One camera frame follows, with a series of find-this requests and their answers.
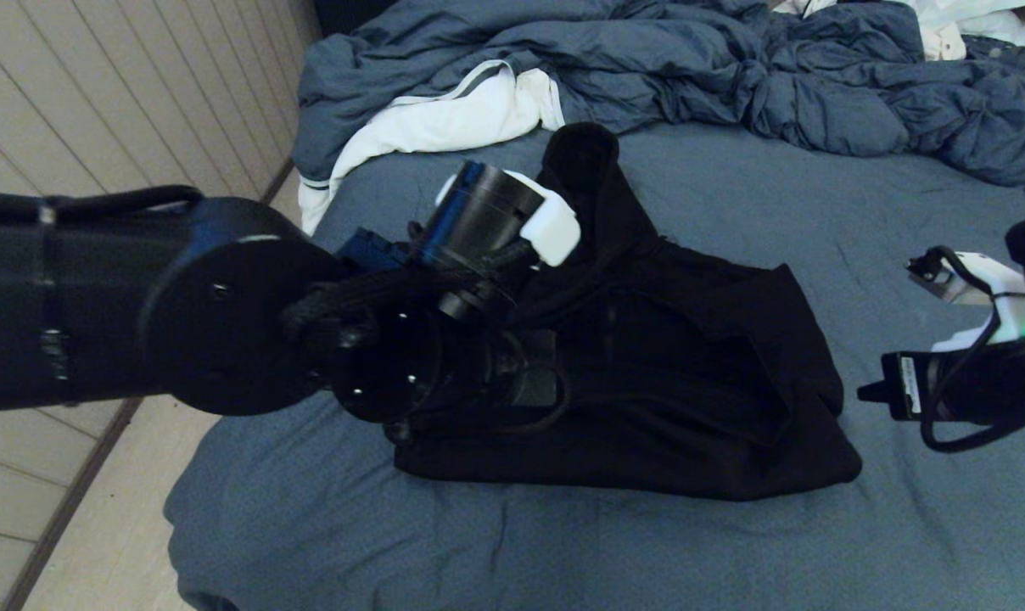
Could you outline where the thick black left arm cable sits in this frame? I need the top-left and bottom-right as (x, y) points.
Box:
(0, 185), (535, 340)

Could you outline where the blue bed sheet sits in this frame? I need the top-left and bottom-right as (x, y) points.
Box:
(163, 123), (1025, 611)

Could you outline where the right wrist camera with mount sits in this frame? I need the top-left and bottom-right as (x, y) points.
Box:
(905, 246), (1025, 352)

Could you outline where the black zip hoodie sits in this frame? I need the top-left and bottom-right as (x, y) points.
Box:
(389, 121), (863, 502)

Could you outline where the cream rumpled garment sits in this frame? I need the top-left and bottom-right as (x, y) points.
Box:
(774, 0), (967, 60)

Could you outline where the white pillow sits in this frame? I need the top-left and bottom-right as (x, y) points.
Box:
(903, 0), (1025, 48)

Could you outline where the white garment with grey stripe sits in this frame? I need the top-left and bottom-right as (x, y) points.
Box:
(299, 59), (564, 237)

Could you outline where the black headboard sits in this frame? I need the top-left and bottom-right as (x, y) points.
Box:
(313, 0), (405, 39)

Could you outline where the rumpled blue duvet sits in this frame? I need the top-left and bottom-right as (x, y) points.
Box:
(294, 0), (1025, 188)

